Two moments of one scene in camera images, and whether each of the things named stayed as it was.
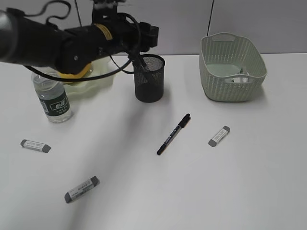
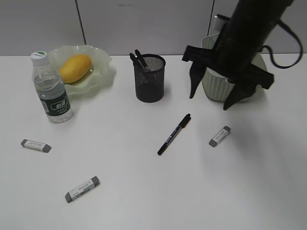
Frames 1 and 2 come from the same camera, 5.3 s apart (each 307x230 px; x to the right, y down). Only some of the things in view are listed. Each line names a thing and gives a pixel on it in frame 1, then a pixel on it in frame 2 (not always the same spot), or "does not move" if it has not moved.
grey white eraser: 35,145 does not move
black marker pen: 135,60 → 141,58
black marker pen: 181,124 does not move
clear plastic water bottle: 53,98 does not move
